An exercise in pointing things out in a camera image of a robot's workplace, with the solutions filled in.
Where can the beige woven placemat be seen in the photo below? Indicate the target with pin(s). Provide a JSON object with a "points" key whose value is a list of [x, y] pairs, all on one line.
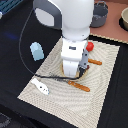
{"points": [[77, 107]]}

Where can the large grey pot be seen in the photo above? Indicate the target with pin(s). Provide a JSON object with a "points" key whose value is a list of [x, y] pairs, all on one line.
{"points": [[99, 14]]}

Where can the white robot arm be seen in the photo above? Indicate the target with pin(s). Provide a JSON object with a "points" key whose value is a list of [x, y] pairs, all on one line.
{"points": [[73, 17]]}

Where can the round wooden plate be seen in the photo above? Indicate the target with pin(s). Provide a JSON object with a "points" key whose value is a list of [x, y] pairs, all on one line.
{"points": [[80, 74]]}

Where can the brown wooden board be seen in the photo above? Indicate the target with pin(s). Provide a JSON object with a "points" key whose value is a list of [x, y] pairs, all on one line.
{"points": [[111, 29]]}

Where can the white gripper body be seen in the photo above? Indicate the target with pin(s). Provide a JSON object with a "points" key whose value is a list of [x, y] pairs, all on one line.
{"points": [[74, 55]]}

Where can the red toy tomato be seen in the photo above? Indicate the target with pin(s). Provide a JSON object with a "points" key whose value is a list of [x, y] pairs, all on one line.
{"points": [[90, 46]]}

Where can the light blue toy carton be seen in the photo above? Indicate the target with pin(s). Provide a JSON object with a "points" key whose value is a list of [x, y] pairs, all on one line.
{"points": [[37, 51]]}

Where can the orange handled toy knife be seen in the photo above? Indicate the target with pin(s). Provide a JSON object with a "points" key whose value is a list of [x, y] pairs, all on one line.
{"points": [[95, 62]]}

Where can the orange handled toy fork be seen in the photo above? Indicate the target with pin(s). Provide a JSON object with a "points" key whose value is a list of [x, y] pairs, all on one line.
{"points": [[70, 82]]}

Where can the beige bowl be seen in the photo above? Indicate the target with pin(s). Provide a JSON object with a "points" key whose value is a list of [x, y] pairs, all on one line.
{"points": [[124, 15]]}

